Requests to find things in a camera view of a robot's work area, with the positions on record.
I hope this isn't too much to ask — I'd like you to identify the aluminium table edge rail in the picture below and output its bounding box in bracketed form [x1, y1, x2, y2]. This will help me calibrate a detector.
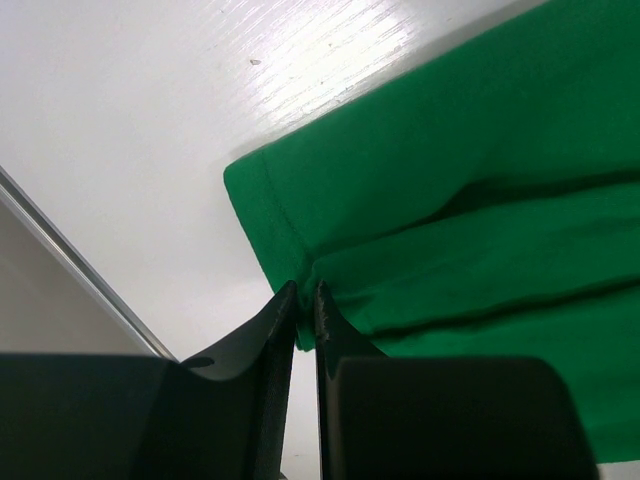
[1, 168, 177, 360]

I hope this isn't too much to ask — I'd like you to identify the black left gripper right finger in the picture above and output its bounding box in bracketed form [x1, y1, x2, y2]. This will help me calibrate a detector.
[314, 285, 599, 479]

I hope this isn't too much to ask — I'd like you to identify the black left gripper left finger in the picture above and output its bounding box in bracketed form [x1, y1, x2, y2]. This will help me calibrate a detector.
[1, 282, 298, 479]

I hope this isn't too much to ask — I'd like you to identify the green t shirt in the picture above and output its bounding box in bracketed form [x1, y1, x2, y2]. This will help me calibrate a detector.
[224, 1, 639, 463]

